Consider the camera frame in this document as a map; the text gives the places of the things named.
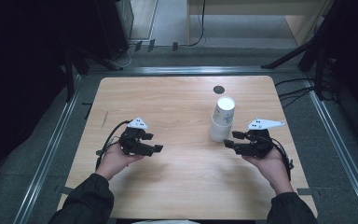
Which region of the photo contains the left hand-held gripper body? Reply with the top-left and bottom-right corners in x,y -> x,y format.
118,117 -> 150,157

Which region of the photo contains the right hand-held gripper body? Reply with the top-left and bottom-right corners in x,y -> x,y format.
244,117 -> 285,159

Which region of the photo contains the person's left hand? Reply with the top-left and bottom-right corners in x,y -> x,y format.
95,141 -> 145,182

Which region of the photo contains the person's right hand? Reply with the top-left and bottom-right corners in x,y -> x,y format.
241,147 -> 295,196

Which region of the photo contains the grey tape piece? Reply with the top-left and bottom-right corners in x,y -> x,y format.
296,187 -> 322,199
54,184 -> 76,196

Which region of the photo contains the black metal stand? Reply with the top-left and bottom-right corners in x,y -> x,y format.
62,43 -> 124,104

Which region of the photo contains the black computer tower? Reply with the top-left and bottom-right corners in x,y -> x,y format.
94,0 -> 135,62

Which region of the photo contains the black tripod stand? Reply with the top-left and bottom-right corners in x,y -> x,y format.
260,0 -> 358,101

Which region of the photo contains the light wooden furniture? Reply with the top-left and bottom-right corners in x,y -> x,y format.
186,0 -> 336,48

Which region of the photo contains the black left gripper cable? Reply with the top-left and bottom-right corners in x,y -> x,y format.
95,119 -> 133,171

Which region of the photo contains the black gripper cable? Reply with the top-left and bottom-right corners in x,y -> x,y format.
269,136 -> 295,182
95,119 -> 133,171

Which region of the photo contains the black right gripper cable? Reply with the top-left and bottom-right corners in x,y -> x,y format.
269,136 -> 295,182

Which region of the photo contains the black floor cable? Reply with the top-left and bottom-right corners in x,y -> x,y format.
274,77 -> 315,89
278,86 -> 316,109

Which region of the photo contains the metal floor rail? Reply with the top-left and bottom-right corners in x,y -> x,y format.
302,77 -> 358,224
12,74 -> 84,224
87,65 -> 302,77

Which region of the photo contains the white floor cable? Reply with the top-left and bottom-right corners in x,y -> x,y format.
109,43 -> 137,70

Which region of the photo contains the black hanging cable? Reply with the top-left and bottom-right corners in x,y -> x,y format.
188,0 -> 207,48

